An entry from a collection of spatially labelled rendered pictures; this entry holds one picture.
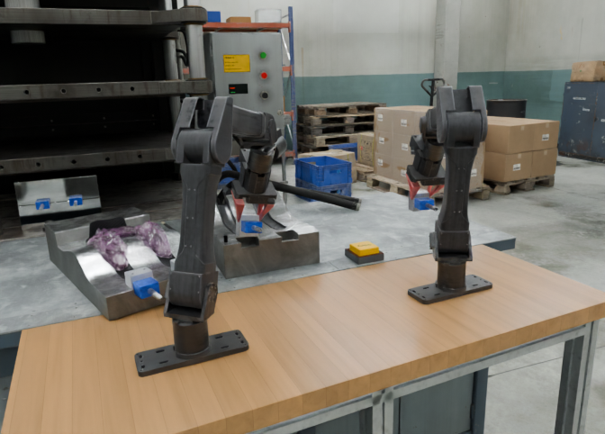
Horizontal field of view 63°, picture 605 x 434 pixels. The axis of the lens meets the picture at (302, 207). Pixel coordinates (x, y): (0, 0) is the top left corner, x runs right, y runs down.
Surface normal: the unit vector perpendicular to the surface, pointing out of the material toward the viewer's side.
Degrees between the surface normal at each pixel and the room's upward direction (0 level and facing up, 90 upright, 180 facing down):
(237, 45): 90
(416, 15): 90
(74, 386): 0
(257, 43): 90
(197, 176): 74
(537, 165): 90
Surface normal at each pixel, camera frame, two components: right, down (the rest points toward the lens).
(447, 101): -0.08, -0.47
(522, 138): 0.47, 0.22
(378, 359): -0.03, -0.97
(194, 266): -0.32, -0.02
